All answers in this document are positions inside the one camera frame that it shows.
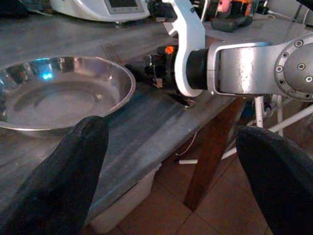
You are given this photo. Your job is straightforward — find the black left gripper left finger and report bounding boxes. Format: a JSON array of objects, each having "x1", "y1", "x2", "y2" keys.
[{"x1": 0, "y1": 115, "x2": 110, "y2": 235}]

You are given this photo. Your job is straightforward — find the white plastic storage box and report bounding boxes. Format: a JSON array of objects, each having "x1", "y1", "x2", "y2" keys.
[{"x1": 89, "y1": 163, "x2": 162, "y2": 234}]

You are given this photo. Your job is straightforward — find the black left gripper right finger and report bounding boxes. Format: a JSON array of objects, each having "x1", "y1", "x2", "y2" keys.
[{"x1": 235, "y1": 125, "x2": 313, "y2": 235}]

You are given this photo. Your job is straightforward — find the brown wooden table leg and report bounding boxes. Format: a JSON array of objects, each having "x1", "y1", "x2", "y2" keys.
[{"x1": 183, "y1": 97, "x2": 246, "y2": 212}]

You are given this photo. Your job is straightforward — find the white kitchen appliance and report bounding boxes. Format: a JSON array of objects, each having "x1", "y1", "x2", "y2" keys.
[{"x1": 49, "y1": 0, "x2": 151, "y2": 23}]

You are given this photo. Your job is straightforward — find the stainless steel plate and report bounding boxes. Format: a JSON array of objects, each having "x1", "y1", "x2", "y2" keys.
[{"x1": 0, "y1": 55, "x2": 137, "y2": 132}]

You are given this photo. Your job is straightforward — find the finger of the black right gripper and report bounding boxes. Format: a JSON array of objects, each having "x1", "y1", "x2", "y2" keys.
[{"x1": 125, "y1": 62, "x2": 148, "y2": 84}]

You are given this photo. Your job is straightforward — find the pink and orange items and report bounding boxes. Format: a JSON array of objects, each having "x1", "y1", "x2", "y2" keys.
[{"x1": 217, "y1": 0, "x2": 260, "y2": 18}]

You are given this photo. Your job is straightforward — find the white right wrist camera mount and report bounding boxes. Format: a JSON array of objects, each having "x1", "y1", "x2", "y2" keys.
[{"x1": 147, "y1": 0, "x2": 206, "y2": 97}]

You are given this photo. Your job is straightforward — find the dark grey pouch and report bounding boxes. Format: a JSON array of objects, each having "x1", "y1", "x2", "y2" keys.
[{"x1": 211, "y1": 15, "x2": 253, "y2": 33}]

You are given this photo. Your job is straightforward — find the white metal rack frame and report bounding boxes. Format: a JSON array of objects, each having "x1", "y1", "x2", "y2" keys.
[{"x1": 221, "y1": 94, "x2": 313, "y2": 160}]

